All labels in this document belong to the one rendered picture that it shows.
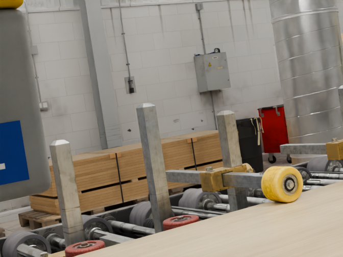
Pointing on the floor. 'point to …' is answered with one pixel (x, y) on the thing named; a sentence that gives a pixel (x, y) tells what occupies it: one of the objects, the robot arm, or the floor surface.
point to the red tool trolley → (273, 130)
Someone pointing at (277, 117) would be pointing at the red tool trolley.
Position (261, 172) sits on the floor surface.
